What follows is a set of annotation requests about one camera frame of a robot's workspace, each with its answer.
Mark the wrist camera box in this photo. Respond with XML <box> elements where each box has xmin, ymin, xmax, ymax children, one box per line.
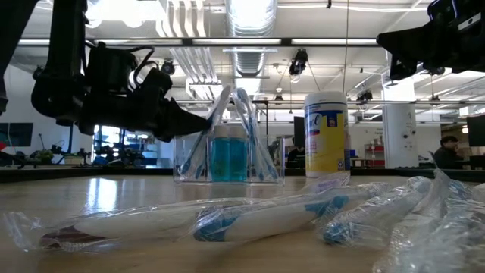
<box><xmin>427</xmin><ymin>0</ymin><xmax>462</xmax><ymax>22</ymax></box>
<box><xmin>130</xmin><ymin>67</ymin><xmax>174</xmax><ymax>111</ymax></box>

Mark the small toothpaste tube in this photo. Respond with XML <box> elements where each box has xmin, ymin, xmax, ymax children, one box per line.
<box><xmin>210</xmin><ymin>124</ymin><xmax>231</xmax><ymax>183</ymax></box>
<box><xmin>229</xmin><ymin>124</ymin><xmax>250</xmax><ymax>183</ymax></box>

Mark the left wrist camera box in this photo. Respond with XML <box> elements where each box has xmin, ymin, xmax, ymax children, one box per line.
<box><xmin>130</xmin><ymin>67</ymin><xmax>174</xmax><ymax>111</ymax></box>

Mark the silver ceiling duct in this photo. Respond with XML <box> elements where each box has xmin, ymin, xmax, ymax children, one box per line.
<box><xmin>225</xmin><ymin>0</ymin><xmax>280</xmax><ymax>77</ymax></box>

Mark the white round column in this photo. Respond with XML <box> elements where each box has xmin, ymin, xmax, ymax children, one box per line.
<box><xmin>382</xmin><ymin>102</ymin><xmax>418</xmax><ymax>168</ymax></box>

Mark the yellow disinfectant wipes canister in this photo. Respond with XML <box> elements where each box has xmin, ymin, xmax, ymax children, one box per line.
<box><xmin>304</xmin><ymin>90</ymin><xmax>350</xmax><ymax>178</ymax></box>

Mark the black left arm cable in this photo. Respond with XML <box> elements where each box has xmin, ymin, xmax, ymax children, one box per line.
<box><xmin>85</xmin><ymin>41</ymin><xmax>158</xmax><ymax>89</ymax></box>

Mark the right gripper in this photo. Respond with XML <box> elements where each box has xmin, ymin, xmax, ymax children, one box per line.
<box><xmin>376</xmin><ymin>6</ymin><xmax>485</xmax><ymax>81</ymax></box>

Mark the green potted plant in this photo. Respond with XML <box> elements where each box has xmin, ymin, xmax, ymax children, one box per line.
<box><xmin>32</xmin><ymin>149</ymin><xmax>54</xmax><ymax>165</ymax></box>

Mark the red shelf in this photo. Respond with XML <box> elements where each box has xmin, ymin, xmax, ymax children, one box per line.
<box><xmin>365</xmin><ymin>143</ymin><xmax>386</xmax><ymax>168</ymax></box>

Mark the dark wall picture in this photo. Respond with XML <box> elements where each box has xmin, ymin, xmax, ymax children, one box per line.
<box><xmin>0</xmin><ymin>122</ymin><xmax>34</xmax><ymax>148</ymax></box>

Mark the person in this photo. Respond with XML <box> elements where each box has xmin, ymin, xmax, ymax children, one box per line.
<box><xmin>431</xmin><ymin>135</ymin><xmax>465</xmax><ymax>170</ymax></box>

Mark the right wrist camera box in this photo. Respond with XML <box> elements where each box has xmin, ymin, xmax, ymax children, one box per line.
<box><xmin>427</xmin><ymin>0</ymin><xmax>462</xmax><ymax>22</ymax></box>

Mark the black computer monitor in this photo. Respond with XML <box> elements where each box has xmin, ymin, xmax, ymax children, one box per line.
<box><xmin>293</xmin><ymin>116</ymin><xmax>306</xmax><ymax>148</ymax></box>
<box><xmin>466</xmin><ymin>115</ymin><xmax>485</xmax><ymax>148</ymax></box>

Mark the black hanging camera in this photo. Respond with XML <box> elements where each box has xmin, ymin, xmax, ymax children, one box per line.
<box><xmin>288</xmin><ymin>48</ymin><xmax>310</xmax><ymax>77</ymax></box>

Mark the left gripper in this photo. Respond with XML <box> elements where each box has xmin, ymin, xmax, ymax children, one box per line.
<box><xmin>77</xmin><ymin>96</ymin><xmax>213</xmax><ymax>143</ymax></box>

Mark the clear plastic organizer box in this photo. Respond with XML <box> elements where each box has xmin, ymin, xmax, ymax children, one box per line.
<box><xmin>172</xmin><ymin>132</ymin><xmax>286</xmax><ymax>186</ymax></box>

